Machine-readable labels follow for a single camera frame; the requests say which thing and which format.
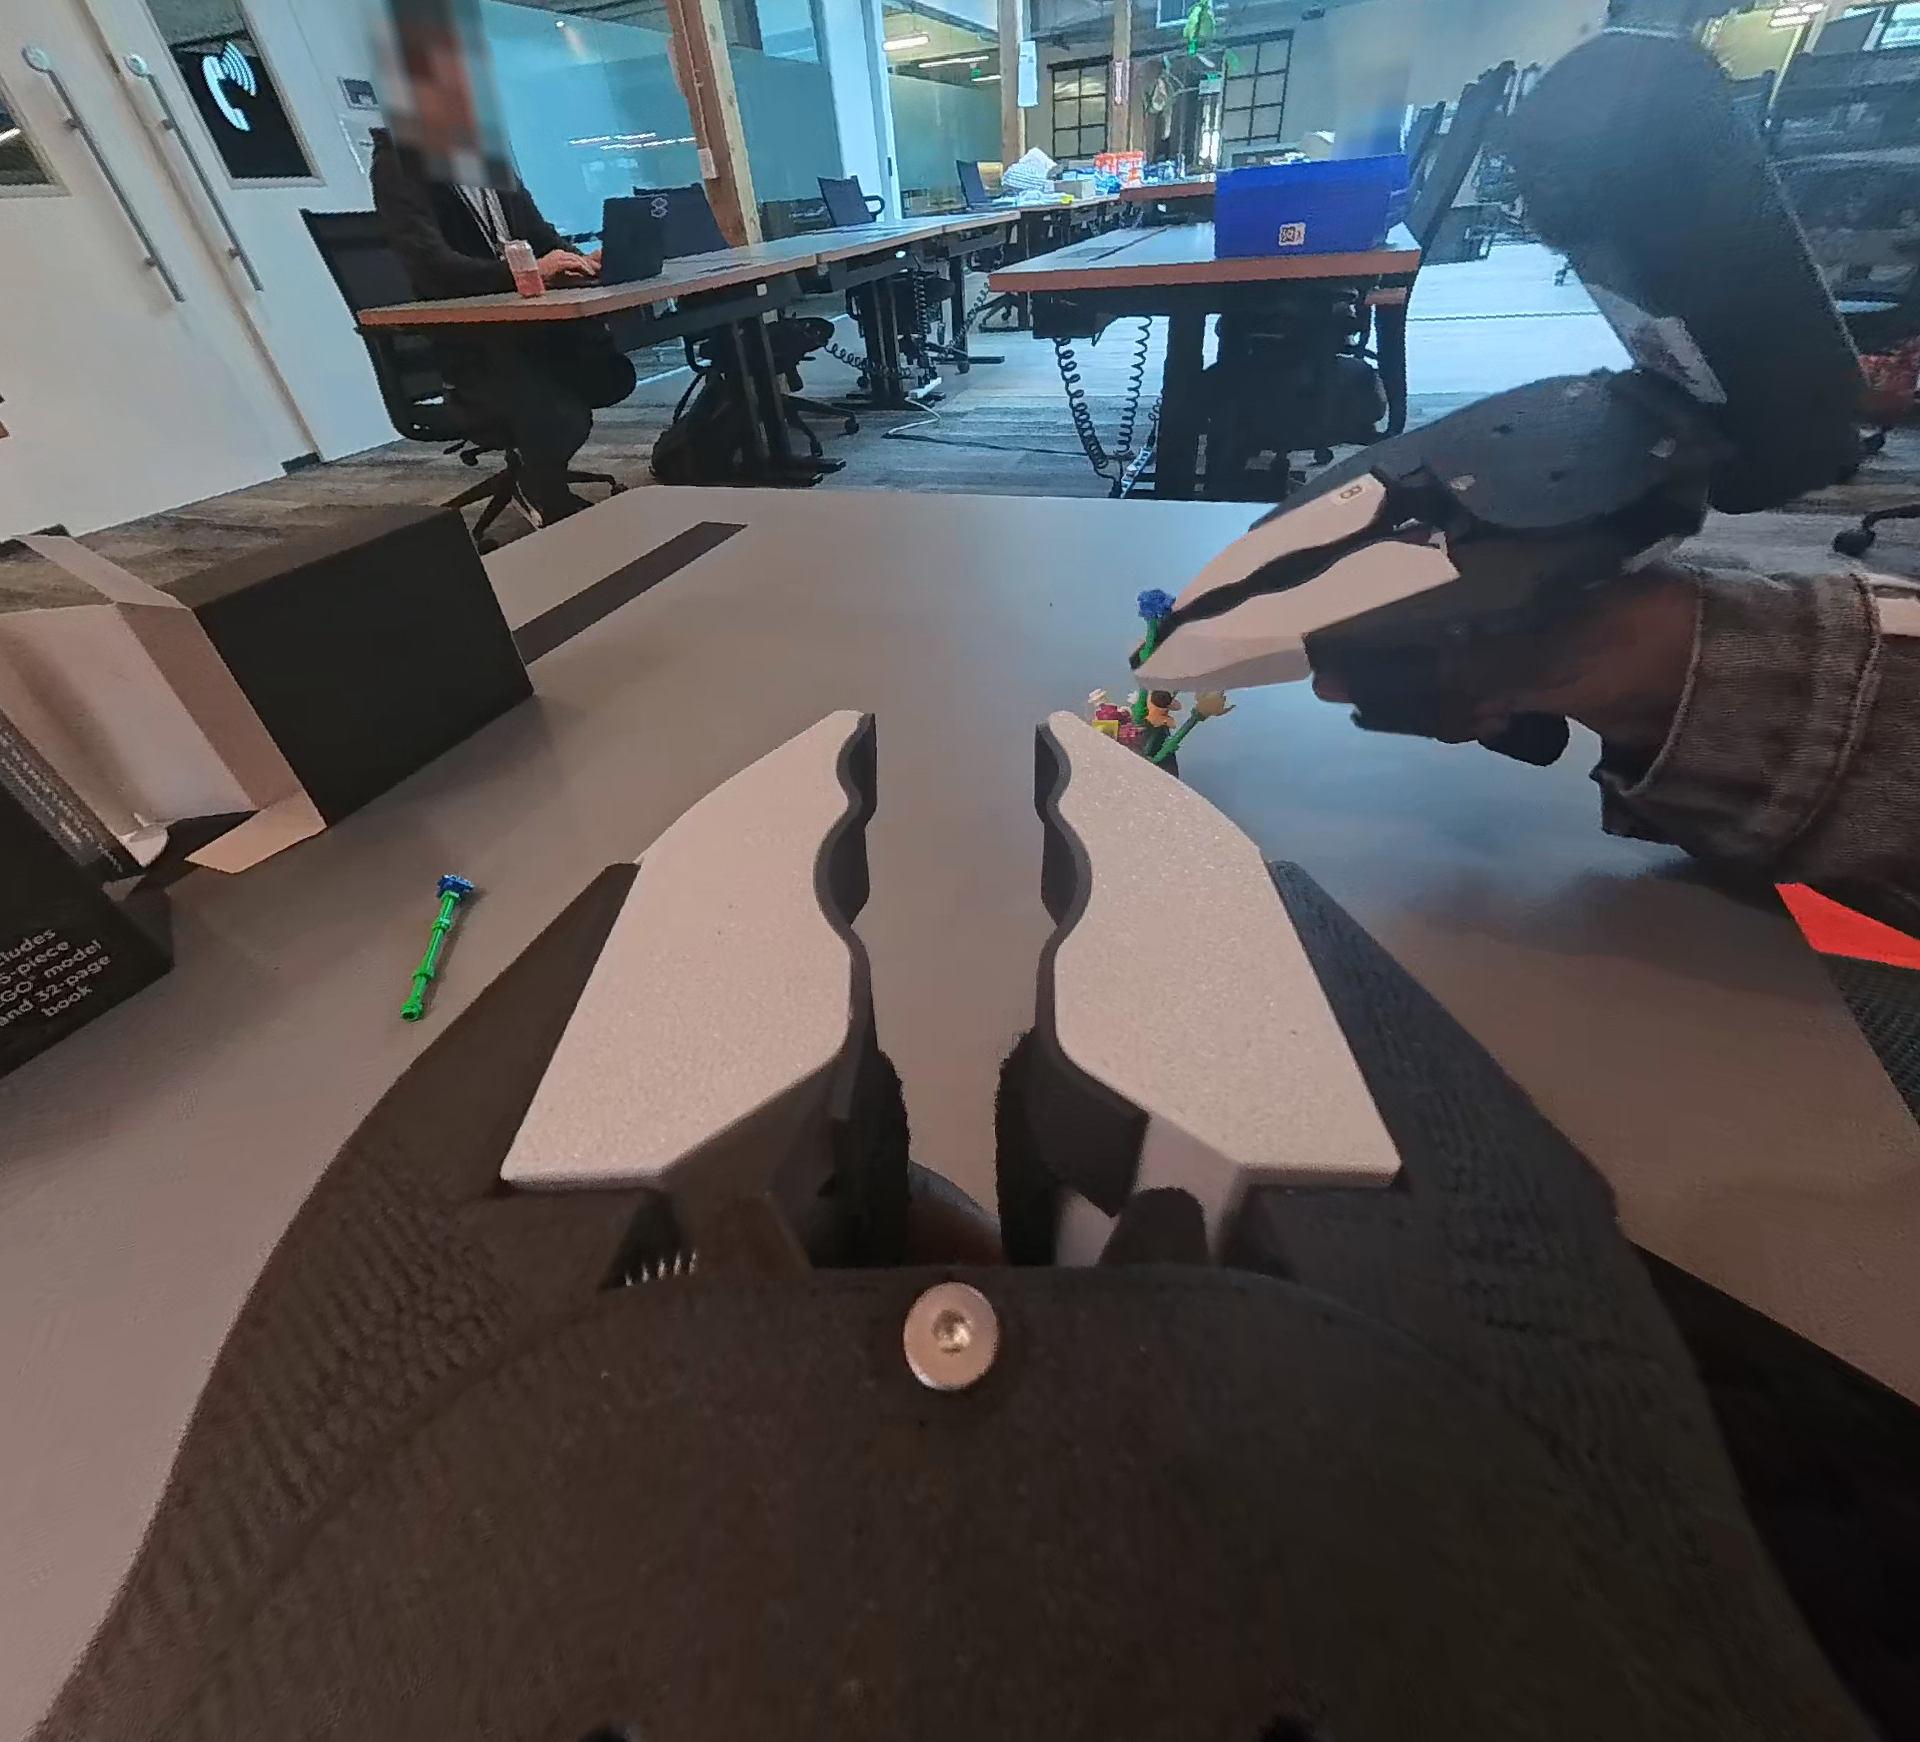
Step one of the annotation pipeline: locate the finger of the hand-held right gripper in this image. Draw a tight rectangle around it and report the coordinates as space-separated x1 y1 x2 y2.
1132 527 1466 698
1172 479 1399 619

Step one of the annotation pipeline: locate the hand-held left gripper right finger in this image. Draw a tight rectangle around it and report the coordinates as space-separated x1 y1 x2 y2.
997 711 1405 1262

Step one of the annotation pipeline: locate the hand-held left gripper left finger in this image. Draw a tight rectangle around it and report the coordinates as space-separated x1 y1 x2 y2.
498 711 911 1267

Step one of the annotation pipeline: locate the person's right forearm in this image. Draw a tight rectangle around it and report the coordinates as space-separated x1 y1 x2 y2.
1595 561 1920 893

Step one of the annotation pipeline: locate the black lego set box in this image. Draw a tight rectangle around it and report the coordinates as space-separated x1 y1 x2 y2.
0 711 176 1080

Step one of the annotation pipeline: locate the person's left hand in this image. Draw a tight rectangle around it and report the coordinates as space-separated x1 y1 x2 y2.
904 1175 1003 1267

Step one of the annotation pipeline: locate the black office chair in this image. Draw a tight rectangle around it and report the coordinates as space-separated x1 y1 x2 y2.
298 214 531 546
653 320 864 485
1205 274 1399 500

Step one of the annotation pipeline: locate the blue panel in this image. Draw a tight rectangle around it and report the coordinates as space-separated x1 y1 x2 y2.
1209 151 1409 260

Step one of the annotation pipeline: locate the open black carton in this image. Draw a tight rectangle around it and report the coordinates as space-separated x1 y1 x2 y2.
0 504 536 875

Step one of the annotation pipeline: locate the orange red cloth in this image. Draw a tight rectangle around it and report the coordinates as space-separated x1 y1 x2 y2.
1778 884 1920 968

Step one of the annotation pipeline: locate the black padded cushion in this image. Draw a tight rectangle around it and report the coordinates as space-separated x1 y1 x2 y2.
1641 1242 1920 1742

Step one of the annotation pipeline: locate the black phone pictogram sign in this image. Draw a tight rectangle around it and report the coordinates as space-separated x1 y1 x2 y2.
174 38 290 144

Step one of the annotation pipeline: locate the black coiled cable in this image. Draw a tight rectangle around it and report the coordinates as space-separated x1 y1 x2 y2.
1053 338 1119 479
1119 320 1158 490

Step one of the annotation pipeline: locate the wooden post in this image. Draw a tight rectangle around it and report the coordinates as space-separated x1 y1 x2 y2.
631 0 765 246

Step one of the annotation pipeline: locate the metal door handle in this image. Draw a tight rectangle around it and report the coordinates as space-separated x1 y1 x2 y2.
17 44 191 305
120 50 263 296

